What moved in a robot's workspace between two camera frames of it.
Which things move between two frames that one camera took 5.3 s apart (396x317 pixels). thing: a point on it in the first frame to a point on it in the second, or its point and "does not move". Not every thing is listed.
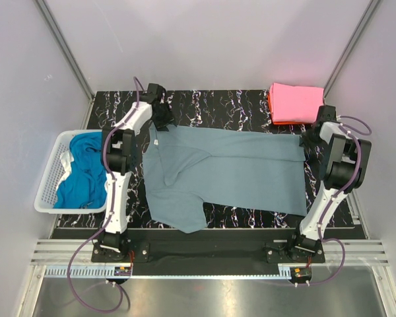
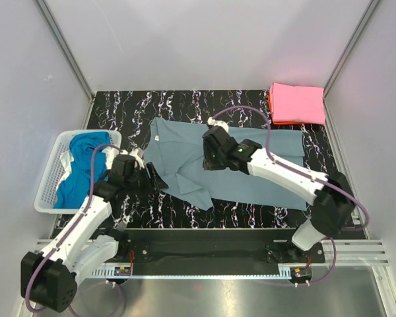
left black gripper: (163, 117) to (149, 178)
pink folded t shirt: (296, 104) does not move
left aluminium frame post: (65, 45) does not move
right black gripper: (309, 139) to (212, 153)
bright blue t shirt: (85, 186) does not move
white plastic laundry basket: (56, 172) does not move
